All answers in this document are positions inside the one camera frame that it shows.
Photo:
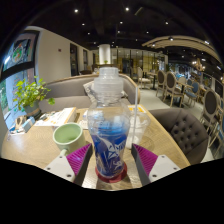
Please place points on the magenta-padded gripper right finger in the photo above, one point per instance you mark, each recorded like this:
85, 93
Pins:
148, 160

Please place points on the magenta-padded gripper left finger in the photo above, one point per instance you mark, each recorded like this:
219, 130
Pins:
75, 160

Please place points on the clear water bottle blue label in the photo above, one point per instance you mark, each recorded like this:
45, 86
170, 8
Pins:
108, 143

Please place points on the pale green mug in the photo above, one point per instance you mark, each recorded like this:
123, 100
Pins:
68, 138

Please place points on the clear plastic cup with straw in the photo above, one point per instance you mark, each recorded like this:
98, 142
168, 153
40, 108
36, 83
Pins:
138, 128

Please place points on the flat round red coaster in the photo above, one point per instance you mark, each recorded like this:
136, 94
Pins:
113, 179

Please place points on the dark grey tufted armchair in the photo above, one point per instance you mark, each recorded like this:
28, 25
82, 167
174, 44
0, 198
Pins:
183, 131

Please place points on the printed menu sheet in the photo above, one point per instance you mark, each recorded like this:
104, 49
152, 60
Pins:
56, 117

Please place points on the yellow table sign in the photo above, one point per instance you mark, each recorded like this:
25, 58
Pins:
138, 109

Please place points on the blue tissue pack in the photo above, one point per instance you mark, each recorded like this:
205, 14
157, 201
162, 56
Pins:
28, 124

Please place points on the grey curved bench sofa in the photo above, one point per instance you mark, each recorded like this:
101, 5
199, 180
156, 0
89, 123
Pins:
66, 91

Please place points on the dining chairs and tables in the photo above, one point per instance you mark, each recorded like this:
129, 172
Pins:
171, 85

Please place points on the green potted plant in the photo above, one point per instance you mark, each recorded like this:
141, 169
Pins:
30, 95

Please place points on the white round column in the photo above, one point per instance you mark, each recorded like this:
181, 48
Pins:
105, 53

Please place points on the window with printed posters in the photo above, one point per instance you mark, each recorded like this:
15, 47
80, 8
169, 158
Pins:
16, 53

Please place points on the ceiling lights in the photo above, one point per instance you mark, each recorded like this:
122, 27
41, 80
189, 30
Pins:
127, 9

